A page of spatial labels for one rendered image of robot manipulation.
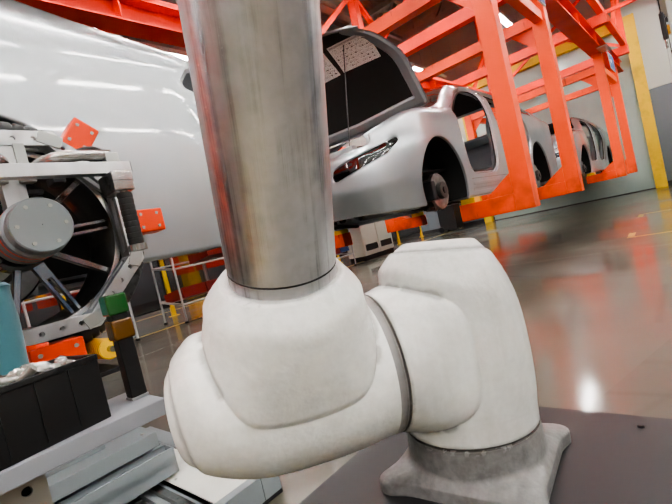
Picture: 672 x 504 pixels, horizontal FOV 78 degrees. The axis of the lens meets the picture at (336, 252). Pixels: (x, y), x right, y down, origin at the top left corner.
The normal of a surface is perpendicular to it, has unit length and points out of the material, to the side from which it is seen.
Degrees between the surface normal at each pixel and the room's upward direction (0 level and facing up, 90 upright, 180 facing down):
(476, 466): 83
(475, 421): 95
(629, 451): 2
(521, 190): 90
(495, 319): 87
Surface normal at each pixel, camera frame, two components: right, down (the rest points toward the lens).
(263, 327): -0.11, -0.22
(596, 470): -0.19, -0.98
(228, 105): -0.27, 0.40
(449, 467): -0.61, 0.04
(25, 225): 0.73, -0.15
